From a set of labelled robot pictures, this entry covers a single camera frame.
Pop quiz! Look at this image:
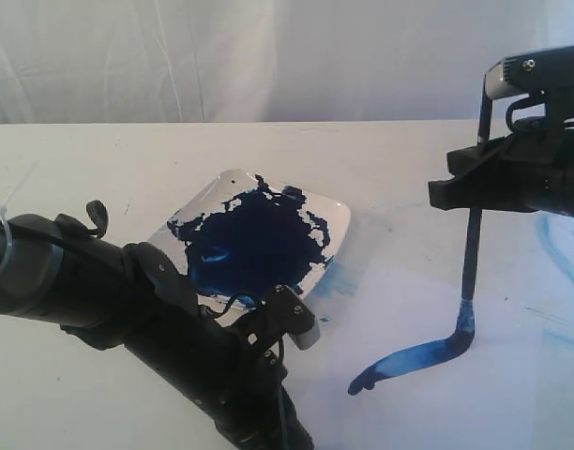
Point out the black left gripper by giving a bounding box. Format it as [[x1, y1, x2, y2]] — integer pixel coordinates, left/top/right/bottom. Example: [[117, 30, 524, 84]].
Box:
[[125, 305, 314, 449]]

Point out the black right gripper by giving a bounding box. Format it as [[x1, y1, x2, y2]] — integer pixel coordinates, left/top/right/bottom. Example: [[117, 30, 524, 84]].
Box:
[[428, 88, 574, 217]]

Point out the black paintbrush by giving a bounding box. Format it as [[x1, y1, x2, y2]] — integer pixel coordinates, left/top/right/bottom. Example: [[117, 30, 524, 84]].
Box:
[[449, 86, 492, 359]]

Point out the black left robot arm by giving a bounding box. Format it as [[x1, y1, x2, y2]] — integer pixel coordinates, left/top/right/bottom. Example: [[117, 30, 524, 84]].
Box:
[[0, 201, 315, 449]]

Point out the white square paint dish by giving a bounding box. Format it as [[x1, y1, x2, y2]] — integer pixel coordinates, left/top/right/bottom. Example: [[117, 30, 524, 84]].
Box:
[[148, 169, 352, 310]]

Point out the white paper sheet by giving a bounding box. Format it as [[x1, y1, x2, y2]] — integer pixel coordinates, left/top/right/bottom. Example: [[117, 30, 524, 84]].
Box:
[[287, 259, 541, 449]]

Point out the white zip tie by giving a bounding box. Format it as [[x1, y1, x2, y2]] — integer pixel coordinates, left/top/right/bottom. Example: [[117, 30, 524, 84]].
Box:
[[0, 161, 38, 275]]

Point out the white backdrop curtain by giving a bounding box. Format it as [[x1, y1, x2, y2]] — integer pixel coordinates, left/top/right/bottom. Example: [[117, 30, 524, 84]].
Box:
[[0, 1, 574, 124]]

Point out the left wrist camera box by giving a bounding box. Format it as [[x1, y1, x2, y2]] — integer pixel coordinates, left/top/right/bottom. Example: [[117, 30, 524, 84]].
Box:
[[249, 285, 321, 351]]

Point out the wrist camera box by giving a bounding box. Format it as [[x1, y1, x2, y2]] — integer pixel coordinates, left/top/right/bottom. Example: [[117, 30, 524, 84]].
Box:
[[484, 46, 574, 100], [249, 285, 321, 351]]

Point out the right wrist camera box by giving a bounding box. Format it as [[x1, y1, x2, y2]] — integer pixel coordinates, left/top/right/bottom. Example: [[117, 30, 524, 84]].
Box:
[[484, 46, 574, 100]]

